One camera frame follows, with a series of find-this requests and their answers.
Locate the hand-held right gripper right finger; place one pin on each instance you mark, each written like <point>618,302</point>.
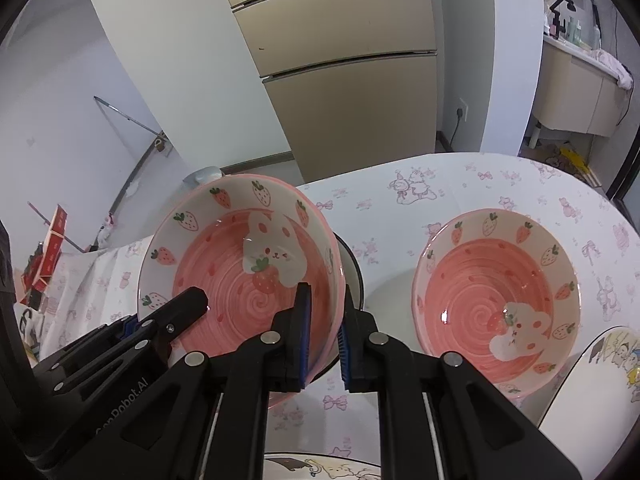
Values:
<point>345,355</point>

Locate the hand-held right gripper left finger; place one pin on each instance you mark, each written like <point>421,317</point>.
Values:
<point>302,340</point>

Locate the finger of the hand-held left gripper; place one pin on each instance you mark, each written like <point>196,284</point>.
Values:
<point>127,327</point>
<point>187,305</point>

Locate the pink strawberry bunny bowl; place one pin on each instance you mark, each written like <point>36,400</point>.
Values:
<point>475,285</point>
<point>225,260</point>

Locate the white ribbed black-rimmed bowl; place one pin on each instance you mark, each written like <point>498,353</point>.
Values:
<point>352,270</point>

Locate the white cartoon print plate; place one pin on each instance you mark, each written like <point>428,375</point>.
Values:
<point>300,467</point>
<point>575,400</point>

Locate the red cardboard box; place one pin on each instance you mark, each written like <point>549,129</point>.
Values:
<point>50,250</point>

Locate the white pink printed tablecloth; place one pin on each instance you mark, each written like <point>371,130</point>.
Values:
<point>380,200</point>

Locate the small brown hanging object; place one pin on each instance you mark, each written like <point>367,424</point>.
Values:
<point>160,143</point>

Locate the patterned floor mat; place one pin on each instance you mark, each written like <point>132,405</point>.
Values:
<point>570,165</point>

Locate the beige sink cabinet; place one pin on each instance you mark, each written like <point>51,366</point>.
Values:
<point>570,90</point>

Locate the pink towel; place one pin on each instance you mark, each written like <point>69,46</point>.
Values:
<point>612,65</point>

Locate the pale green bottle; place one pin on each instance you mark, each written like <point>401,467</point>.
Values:
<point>576,32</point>

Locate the black faucet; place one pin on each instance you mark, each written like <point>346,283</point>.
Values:
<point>560,12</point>

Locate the clear bottle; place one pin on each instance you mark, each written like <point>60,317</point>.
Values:
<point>596,36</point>

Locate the metal folding frame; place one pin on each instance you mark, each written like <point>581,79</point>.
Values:
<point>131,121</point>

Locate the white wall socket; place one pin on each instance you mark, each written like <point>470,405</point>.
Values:
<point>460,111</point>

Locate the black door frame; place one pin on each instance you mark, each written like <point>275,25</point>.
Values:
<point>625,170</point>

